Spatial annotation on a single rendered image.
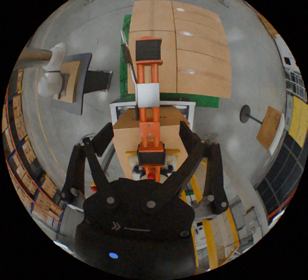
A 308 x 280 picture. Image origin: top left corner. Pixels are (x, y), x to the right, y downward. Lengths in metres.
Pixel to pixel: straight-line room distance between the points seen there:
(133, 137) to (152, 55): 0.38
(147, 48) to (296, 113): 7.23
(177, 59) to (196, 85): 0.28
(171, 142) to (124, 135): 0.24
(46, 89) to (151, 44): 0.68
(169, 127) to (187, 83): 0.50
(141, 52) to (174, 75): 0.60
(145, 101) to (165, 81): 0.57
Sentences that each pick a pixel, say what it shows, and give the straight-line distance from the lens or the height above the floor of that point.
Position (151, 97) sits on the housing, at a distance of 0.29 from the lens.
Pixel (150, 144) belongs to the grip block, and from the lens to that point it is 0.37.
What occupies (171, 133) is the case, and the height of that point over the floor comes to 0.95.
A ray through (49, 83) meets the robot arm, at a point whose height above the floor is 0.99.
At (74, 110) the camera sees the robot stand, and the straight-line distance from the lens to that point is 0.91.
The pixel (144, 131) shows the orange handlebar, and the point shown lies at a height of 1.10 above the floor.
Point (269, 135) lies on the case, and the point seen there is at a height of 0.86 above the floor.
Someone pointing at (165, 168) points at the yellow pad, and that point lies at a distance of 0.60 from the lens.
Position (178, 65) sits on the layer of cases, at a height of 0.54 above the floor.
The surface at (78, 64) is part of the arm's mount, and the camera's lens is 0.84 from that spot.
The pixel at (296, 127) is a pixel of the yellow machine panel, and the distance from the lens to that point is 7.25.
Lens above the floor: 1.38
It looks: 66 degrees down
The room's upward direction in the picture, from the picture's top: 176 degrees clockwise
